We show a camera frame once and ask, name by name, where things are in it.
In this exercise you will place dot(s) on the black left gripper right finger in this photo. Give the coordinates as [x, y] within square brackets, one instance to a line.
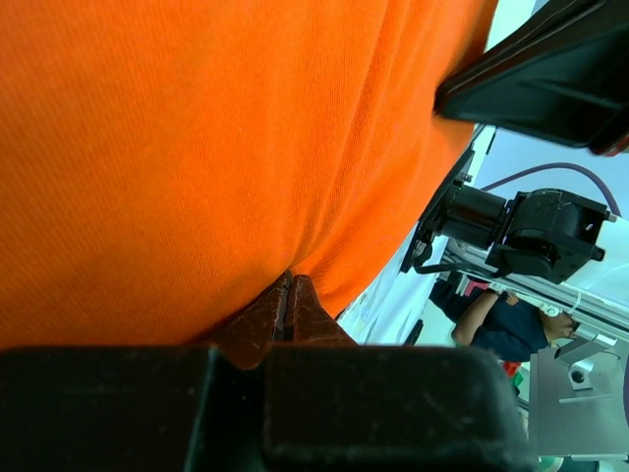
[333, 405]

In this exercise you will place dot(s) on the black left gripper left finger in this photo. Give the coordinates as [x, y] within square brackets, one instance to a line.
[195, 407]

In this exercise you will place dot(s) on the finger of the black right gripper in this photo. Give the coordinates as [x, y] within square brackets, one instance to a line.
[561, 77]

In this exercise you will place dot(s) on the orange t shirt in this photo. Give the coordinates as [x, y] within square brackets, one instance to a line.
[163, 162]

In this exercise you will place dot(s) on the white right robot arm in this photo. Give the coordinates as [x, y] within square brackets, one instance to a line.
[569, 250]

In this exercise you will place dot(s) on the person in dark shirt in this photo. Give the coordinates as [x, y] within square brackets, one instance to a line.
[509, 327]

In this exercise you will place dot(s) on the grey metal bracket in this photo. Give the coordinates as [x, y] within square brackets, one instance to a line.
[577, 402]

